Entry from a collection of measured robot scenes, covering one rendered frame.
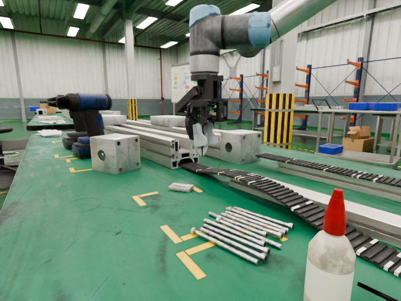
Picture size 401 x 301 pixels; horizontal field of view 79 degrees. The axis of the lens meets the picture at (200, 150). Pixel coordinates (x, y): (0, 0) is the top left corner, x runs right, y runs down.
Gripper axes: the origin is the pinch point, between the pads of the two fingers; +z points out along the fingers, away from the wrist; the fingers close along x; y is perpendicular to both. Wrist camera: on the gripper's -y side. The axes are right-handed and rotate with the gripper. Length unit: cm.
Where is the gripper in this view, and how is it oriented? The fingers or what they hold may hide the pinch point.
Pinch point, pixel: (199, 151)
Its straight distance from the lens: 67.5
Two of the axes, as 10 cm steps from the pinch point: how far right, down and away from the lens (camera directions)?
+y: 6.2, 1.6, -7.7
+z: 0.0, 9.8, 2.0
